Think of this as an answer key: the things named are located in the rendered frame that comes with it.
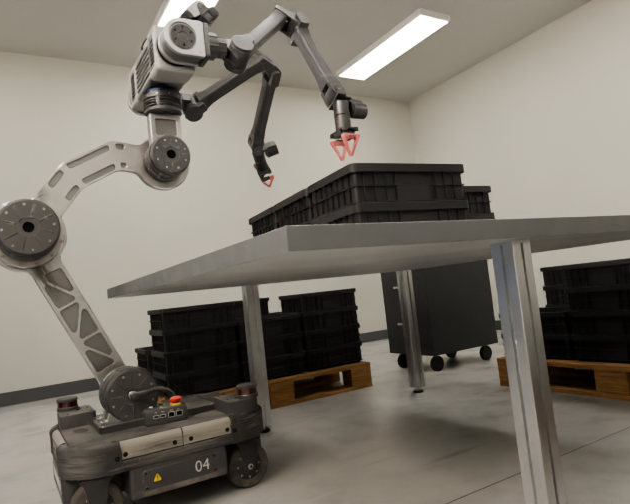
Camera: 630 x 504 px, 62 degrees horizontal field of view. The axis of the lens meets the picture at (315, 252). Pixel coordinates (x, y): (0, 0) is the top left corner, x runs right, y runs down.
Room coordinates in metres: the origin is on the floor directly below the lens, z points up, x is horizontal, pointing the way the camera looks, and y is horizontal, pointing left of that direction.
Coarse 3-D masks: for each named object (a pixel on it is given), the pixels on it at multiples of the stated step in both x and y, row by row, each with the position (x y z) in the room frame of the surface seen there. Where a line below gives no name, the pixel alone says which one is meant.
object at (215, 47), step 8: (208, 32) 1.67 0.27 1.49; (208, 40) 1.64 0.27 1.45; (216, 40) 1.66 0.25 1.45; (224, 40) 1.68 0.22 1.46; (208, 48) 1.64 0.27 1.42; (216, 48) 1.66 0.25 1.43; (224, 48) 1.68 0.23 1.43; (208, 56) 1.64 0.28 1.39; (216, 56) 1.68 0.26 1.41; (224, 56) 1.70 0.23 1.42; (200, 64) 1.69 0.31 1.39
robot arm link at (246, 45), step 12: (276, 12) 1.92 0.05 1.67; (288, 12) 1.94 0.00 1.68; (264, 24) 1.85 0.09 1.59; (276, 24) 1.88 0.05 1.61; (288, 24) 2.00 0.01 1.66; (240, 36) 1.70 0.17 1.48; (252, 36) 1.77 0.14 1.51; (264, 36) 1.81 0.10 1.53; (288, 36) 1.99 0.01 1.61; (240, 48) 1.67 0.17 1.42; (252, 48) 1.70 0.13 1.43; (240, 72) 1.75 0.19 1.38
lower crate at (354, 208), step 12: (360, 204) 1.38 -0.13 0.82; (372, 204) 1.40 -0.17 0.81; (384, 204) 1.42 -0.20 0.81; (396, 204) 1.43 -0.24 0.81; (408, 204) 1.45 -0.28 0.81; (420, 204) 1.47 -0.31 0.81; (432, 204) 1.49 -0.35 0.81; (444, 204) 1.51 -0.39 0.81; (456, 204) 1.53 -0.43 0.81; (468, 204) 1.55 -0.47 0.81; (324, 216) 1.55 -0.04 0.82; (336, 216) 1.48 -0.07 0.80; (348, 216) 1.44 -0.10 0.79; (360, 216) 1.40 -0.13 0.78; (372, 216) 1.41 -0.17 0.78; (384, 216) 1.43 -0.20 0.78; (396, 216) 1.45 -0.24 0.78; (408, 216) 1.46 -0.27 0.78; (420, 216) 1.48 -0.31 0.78; (432, 216) 1.50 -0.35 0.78; (444, 216) 1.52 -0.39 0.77; (456, 216) 1.54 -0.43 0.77
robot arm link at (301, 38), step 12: (300, 12) 1.94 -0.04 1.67; (300, 24) 1.92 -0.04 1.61; (300, 36) 1.92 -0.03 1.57; (300, 48) 1.93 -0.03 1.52; (312, 48) 1.90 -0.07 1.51; (312, 60) 1.88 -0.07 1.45; (324, 60) 1.89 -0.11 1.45; (312, 72) 1.89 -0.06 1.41; (324, 72) 1.85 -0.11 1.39; (324, 84) 1.84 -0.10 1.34; (324, 96) 1.85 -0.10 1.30
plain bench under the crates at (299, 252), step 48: (288, 240) 0.78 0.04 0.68; (336, 240) 0.82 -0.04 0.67; (384, 240) 0.87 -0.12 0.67; (432, 240) 0.93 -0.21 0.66; (480, 240) 1.00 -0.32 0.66; (528, 240) 1.14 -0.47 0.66; (576, 240) 1.46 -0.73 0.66; (624, 240) 1.90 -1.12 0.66; (144, 288) 1.58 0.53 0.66; (192, 288) 2.00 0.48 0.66; (528, 288) 1.13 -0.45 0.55; (528, 336) 1.12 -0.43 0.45; (528, 384) 1.12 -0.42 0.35; (528, 432) 1.14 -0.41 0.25; (528, 480) 1.15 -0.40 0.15
